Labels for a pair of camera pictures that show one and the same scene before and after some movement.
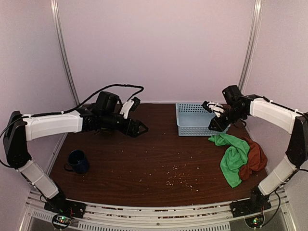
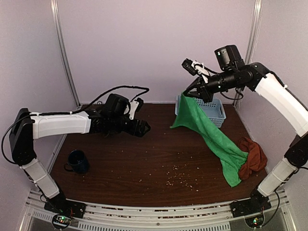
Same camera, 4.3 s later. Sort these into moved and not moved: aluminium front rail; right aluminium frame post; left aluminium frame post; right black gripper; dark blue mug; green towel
Moved: right black gripper; green towel
Not moved: aluminium front rail; left aluminium frame post; dark blue mug; right aluminium frame post
